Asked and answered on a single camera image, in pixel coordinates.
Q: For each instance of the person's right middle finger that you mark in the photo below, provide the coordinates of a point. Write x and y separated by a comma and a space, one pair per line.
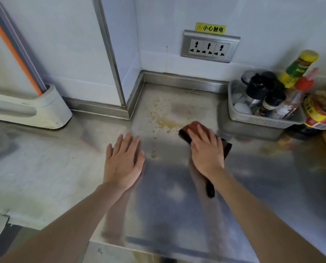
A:
203, 133

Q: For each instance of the white lid jar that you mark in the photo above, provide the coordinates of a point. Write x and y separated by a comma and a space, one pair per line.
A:
242, 108

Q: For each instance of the yellow cap sauce bottle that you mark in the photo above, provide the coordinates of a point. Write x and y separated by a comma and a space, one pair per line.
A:
295, 69

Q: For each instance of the person's right forearm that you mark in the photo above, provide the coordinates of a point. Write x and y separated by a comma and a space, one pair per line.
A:
261, 216

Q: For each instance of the white plastic basket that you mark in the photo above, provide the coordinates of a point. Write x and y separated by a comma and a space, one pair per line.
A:
264, 121

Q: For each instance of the white appliance with orange stripe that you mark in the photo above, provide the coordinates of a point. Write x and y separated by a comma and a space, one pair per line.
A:
23, 104

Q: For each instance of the person's left thumb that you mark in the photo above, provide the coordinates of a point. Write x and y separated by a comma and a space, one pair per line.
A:
141, 161

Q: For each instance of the small black cap spice bottle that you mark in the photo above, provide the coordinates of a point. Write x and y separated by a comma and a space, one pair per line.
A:
269, 102

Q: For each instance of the dark red cleaning cloth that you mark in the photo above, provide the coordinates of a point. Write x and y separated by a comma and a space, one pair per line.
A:
185, 131

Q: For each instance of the glass shaker with steel lid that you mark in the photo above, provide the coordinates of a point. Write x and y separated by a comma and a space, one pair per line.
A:
246, 78

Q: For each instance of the yellow warning sticker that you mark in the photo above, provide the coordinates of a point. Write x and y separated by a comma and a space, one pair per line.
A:
210, 28

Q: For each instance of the person's right little finger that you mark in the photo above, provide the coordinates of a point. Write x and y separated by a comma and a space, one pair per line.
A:
220, 145

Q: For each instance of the steel triple wall socket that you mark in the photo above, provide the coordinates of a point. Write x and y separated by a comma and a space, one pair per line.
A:
209, 47

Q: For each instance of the jar with yellow red label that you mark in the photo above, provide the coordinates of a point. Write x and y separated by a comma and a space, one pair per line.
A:
323, 112

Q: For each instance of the person's left middle finger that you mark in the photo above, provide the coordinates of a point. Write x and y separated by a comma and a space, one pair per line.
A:
127, 143

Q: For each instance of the red cap sauce bottle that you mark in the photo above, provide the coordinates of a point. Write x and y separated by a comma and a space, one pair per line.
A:
291, 101

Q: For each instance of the person's right hand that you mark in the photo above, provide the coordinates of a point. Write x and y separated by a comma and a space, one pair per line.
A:
208, 156

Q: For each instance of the person's left hand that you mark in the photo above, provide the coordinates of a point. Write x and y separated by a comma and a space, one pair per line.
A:
122, 167

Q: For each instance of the person's right thumb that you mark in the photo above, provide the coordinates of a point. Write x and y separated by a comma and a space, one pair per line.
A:
193, 150

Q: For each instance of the person's left little finger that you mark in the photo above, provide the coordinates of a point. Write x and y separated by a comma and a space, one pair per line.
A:
109, 152

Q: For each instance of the person's left forearm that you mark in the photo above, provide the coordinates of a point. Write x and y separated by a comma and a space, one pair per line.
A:
70, 227

